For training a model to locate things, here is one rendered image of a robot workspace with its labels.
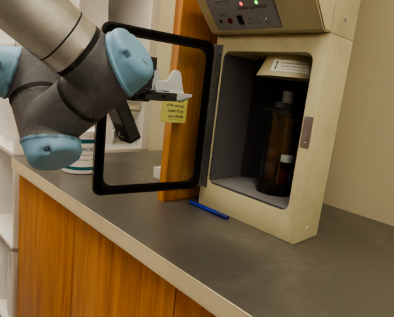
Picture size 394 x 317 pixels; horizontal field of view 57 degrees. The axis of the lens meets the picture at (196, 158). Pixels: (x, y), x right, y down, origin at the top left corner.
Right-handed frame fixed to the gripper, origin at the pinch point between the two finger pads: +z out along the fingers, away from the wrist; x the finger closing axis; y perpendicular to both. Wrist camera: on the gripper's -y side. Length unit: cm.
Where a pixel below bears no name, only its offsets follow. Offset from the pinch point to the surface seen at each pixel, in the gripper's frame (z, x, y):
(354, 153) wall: 65, -12, -13
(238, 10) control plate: 15.7, 0.2, 20.4
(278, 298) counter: 0.3, -31.0, -30.2
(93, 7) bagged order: 40, 119, 33
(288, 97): 31.3, -6.4, 2.3
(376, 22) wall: 66, -10, 26
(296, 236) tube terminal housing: 23.1, -20.0, -28.6
